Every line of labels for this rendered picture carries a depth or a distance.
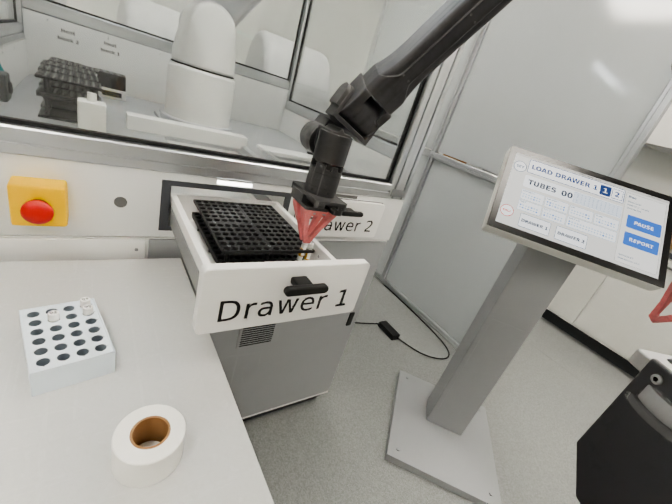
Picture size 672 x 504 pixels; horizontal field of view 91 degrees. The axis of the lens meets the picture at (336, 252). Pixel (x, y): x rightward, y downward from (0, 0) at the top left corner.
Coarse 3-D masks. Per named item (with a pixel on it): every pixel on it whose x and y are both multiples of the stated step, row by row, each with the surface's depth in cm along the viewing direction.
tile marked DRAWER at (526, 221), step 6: (522, 216) 103; (528, 216) 103; (522, 222) 103; (528, 222) 103; (534, 222) 103; (540, 222) 103; (546, 222) 102; (528, 228) 102; (534, 228) 102; (540, 228) 102; (546, 228) 102; (546, 234) 101
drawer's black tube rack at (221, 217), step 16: (208, 208) 68; (224, 208) 70; (240, 208) 72; (256, 208) 76; (272, 208) 78; (208, 224) 61; (224, 224) 63; (240, 224) 65; (256, 224) 67; (272, 224) 70; (288, 224) 72; (208, 240) 62; (224, 240) 57; (240, 240) 59; (256, 240) 61; (272, 240) 63; (288, 240) 66; (224, 256) 58; (240, 256) 60; (256, 256) 62; (272, 256) 64; (288, 256) 66
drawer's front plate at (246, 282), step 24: (216, 264) 45; (240, 264) 47; (264, 264) 48; (288, 264) 51; (312, 264) 53; (336, 264) 55; (360, 264) 58; (216, 288) 45; (240, 288) 47; (264, 288) 50; (336, 288) 58; (360, 288) 62; (216, 312) 47; (240, 312) 49; (264, 312) 52; (288, 312) 55; (312, 312) 58; (336, 312) 62
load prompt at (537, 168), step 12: (528, 168) 108; (540, 168) 108; (552, 168) 108; (552, 180) 107; (564, 180) 107; (576, 180) 107; (588, 180) 106; (600, 192) 105; (612, 192) 105; (624, 192) 105
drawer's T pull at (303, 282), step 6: (300, 276) 52; (306, 276) 52; (294, 282) 50; (300, 282) 50; (306, 282) 51; (288, 288) 48; (294, 288) 48; (300, 288) 49; (306, 288) 49; (312, 288) 50; (318, 288) 50; (324, 288) 51; (288, 294) 48; (294, 294) 48; (300, 294) 49; (306, 294) 50
